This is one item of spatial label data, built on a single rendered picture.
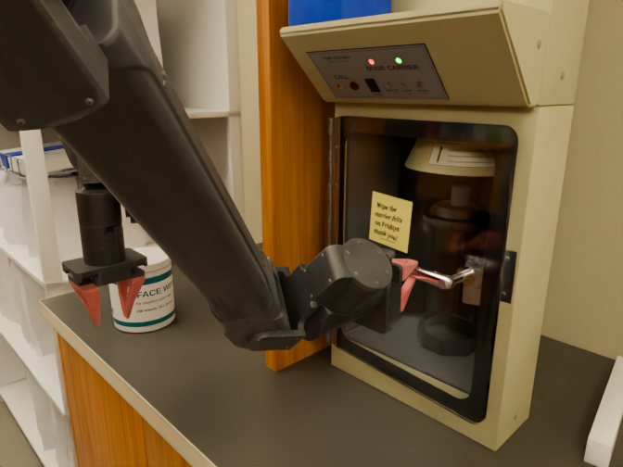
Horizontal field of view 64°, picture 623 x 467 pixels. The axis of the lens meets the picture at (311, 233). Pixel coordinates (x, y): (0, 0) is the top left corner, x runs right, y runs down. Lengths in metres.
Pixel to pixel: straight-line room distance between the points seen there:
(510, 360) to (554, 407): 0.21
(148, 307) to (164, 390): 0.23
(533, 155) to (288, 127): 0.37
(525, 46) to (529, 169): 0.14
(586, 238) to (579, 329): 0.19
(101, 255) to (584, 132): 0.87
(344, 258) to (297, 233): 0.40
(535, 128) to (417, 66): 0.15
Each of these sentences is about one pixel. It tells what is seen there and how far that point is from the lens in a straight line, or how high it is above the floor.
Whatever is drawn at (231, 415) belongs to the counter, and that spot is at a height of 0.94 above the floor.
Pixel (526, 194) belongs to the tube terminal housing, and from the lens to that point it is 0.65.
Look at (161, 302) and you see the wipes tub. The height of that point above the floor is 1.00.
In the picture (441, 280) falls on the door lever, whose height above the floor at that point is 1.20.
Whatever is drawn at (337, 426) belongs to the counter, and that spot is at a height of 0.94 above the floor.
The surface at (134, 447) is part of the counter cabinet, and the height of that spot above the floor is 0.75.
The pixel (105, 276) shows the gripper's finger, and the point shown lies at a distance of 0.75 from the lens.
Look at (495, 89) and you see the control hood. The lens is 0.61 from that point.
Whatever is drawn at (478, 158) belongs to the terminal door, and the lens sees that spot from 0.63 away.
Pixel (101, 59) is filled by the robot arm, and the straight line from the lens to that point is 0.21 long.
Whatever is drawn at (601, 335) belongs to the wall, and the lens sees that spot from 1.15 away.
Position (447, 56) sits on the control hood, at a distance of 0.60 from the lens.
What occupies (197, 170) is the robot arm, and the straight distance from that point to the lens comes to 0.29.
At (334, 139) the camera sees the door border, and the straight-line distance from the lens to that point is 0.80.
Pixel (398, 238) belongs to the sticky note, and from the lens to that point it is 0.73.
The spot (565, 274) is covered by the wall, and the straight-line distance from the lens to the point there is 1.13.
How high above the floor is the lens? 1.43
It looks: 16 degrees down
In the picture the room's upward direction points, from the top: straight up
